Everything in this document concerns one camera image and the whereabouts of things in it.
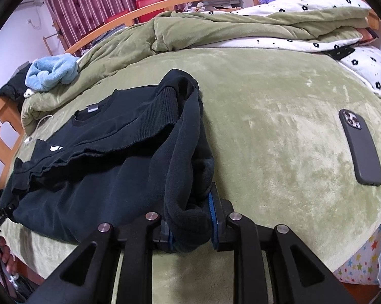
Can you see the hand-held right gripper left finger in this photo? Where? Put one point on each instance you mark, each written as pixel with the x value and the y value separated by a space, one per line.
pixel 168 240

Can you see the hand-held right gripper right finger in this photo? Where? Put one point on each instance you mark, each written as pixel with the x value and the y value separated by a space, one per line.
pixel 212 210

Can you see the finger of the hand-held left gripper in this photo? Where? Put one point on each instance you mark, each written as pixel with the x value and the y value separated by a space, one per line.
pixel 7 211

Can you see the black sweatshirt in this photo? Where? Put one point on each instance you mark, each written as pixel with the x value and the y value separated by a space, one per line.
pixel 98 180

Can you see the person's left hand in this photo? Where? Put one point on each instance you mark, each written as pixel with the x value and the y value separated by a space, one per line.
pixel 6 255

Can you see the black jacket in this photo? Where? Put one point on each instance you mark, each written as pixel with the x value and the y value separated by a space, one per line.
pixel 13 85

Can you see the light blue fleece blanket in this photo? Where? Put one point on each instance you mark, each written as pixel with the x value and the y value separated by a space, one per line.
pixel 51 71

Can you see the star printed cloth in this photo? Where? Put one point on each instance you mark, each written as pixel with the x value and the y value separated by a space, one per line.
pixel 365 259

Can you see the dark grey smartphone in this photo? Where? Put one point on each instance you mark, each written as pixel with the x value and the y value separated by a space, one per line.
pixel 361 152

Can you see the wooden coat rack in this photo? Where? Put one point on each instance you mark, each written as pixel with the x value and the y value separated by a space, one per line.
pixel 47 42

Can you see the green quilt with floral lining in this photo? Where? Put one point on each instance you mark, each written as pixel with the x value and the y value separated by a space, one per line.
pixel 177 31

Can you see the white floral pillow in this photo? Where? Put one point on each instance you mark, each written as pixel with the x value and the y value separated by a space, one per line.
pixel 368 66

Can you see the maroon floral striped curtain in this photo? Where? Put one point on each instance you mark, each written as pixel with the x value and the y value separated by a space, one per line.
pixel 98 0

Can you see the wooden bed frame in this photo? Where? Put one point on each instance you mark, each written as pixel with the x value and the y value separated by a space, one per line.
pixel 3 114

